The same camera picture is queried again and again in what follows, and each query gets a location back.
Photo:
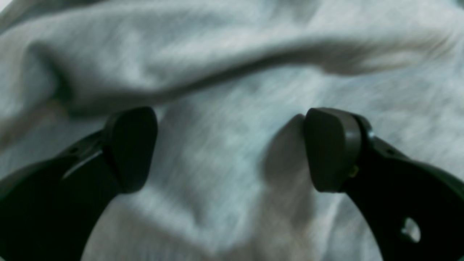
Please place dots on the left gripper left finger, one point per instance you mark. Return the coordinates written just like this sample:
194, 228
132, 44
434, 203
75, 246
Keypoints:
50, 208

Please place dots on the grey Hugging Face t-shirt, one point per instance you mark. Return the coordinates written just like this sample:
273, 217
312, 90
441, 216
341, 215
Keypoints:
228, 80

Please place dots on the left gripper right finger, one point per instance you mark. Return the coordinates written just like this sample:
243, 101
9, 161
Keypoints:
414, 210

